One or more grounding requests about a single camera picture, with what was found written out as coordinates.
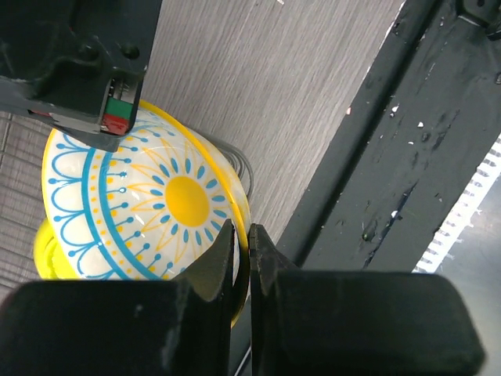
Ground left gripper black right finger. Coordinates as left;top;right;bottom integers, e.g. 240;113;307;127
249;225;485;375

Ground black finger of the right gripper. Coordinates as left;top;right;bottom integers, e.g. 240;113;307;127
1;0;161;152

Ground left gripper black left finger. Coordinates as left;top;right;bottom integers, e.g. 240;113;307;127
1;221;235;375

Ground black wire dish rack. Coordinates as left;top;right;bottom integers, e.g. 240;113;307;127
0;113;255;298

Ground white bowl with yellow pattern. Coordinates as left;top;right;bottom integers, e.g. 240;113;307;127
41;101;251;319

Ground yellow-green bowl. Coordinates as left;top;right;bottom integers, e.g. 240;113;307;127
33;219;76;280

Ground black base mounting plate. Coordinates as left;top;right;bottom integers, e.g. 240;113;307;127
274;1;500;275

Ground white slotted cable duct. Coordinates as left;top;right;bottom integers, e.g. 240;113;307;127
413;136;500;273

